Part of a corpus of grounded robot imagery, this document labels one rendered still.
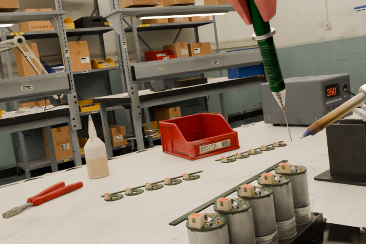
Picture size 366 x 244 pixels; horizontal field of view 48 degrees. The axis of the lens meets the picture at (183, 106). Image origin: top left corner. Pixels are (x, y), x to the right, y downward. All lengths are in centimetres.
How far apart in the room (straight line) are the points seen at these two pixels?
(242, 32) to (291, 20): 74
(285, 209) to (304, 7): 591
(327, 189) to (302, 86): 40
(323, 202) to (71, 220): 28
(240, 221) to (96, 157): 42
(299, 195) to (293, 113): 54
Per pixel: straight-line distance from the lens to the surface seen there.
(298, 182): 33
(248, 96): 632
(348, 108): 34
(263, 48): 29
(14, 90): 258
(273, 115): 90
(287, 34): 640
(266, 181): 31
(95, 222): 47
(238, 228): 27
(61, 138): 444
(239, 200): 28
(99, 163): 66
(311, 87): 84
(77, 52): 452
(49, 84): 263
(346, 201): 45
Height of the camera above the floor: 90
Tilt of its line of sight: 5 degrees down
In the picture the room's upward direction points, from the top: 8 degrees counter-clockwise
